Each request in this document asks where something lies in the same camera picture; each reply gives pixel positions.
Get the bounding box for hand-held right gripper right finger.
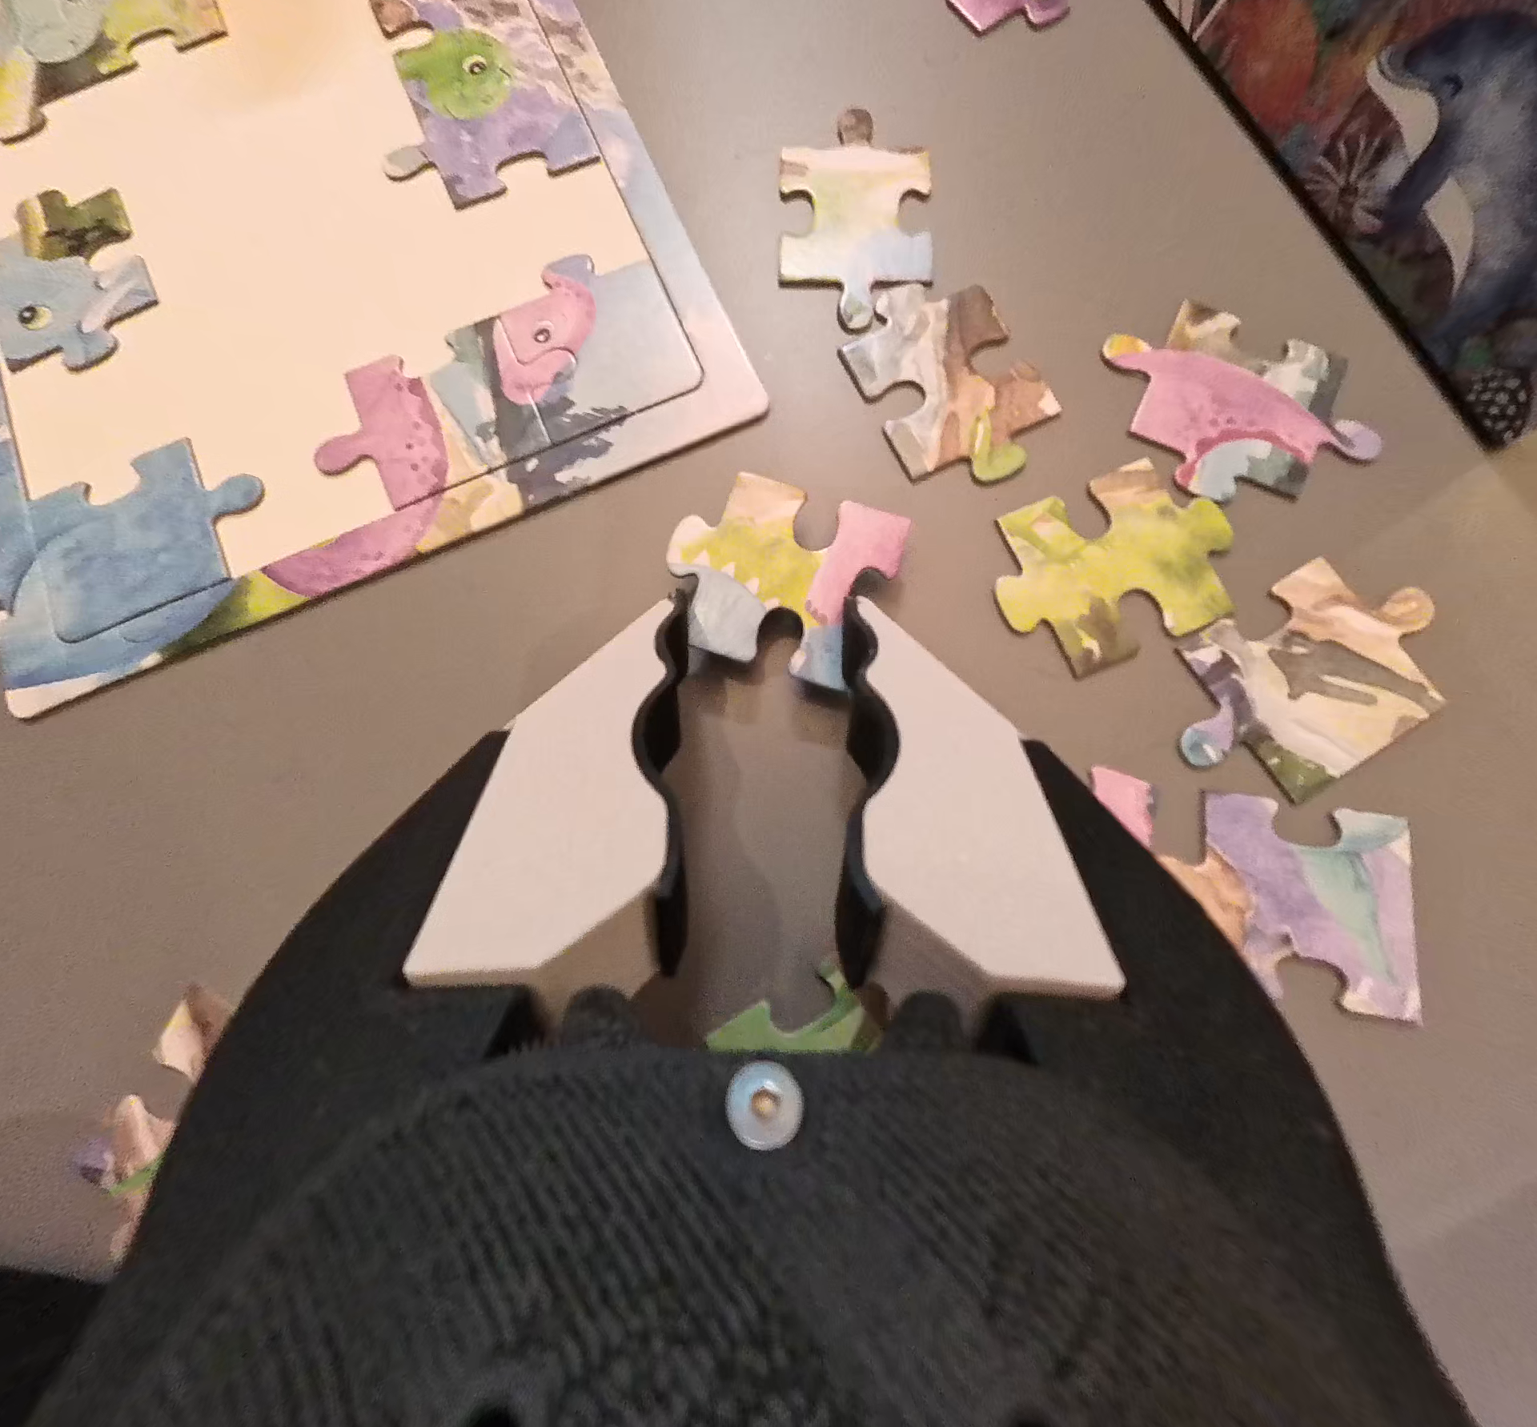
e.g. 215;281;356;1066
839;596;1127;1014

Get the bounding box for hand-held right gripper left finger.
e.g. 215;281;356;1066
402;596;688;1014

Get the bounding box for yellow green pink puzzle piece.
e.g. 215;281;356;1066
665;471;912;693

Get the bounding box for dinosaur puzzle board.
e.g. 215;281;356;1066
0;0;769;723

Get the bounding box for scattered loose puzzle pieces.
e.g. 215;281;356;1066
706;108;1448;1053

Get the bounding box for pink dinosaur puzzle piece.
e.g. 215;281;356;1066
313;358;448;509

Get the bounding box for grey blue puzzle piece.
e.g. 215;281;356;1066
430;315;637;455

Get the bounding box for plain blue corner puzzle piece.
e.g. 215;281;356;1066
0;440;266;672

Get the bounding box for pink lavender puzzle piece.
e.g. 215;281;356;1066
497;253;703;396

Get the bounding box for purple green head puzzle piece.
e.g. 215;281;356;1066
384;24;601;210

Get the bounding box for illustrated puzzle box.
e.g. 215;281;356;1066
1061;0;1537;450

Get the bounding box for teal yellow green puzzle piece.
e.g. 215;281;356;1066
0;45;91;146

